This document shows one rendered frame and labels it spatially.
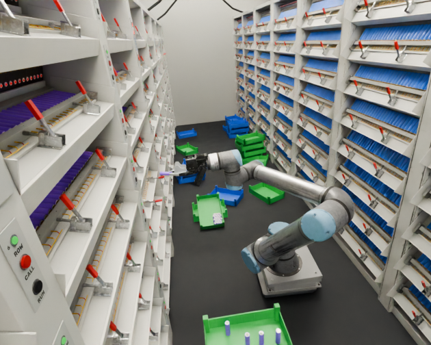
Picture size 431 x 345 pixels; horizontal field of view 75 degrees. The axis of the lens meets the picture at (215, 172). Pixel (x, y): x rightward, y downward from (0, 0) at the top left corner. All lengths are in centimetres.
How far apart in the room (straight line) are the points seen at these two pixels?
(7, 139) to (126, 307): 62
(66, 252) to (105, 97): 54
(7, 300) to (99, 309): 36
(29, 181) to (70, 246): 20
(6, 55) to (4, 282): 30
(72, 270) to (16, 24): 41
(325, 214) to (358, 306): 93
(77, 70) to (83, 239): 55
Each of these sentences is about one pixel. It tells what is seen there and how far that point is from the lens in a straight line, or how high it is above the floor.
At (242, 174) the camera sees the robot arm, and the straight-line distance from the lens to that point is 151.
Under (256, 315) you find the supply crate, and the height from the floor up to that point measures 43.
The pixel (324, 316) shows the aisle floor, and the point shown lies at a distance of 185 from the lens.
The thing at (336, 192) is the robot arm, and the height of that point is 84.
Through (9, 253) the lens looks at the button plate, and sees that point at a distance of 42.
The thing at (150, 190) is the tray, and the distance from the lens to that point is 158.
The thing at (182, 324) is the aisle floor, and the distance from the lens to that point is 181.
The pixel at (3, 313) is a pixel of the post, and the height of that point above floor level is 117.
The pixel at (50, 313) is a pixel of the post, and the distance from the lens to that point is 51.
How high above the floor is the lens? 143
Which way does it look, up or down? 25 degrees down
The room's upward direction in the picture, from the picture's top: 5 degrees counter-clockwise
